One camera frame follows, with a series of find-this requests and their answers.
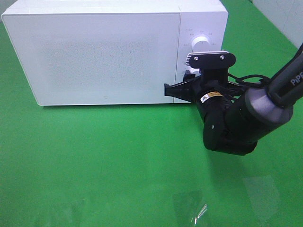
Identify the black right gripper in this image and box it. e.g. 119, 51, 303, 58
164, 68, 241, 104

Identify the white microwave knob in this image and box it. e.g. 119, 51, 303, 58
189, 68, 200, 75
192, 35, 211, 52

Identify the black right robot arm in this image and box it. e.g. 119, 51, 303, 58
164, 48, 303, 156

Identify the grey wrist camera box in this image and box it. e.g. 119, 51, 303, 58
185, 51, 236, 70

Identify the white microwave door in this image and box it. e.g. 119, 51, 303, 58
3, 13, 179, 105

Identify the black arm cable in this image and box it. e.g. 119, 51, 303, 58
228, 73, 273, 89

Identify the green table cloth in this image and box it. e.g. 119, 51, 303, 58
0, 26, 303, 227

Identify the white microwave oven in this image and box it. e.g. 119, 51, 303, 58
0, 0, 229, 106

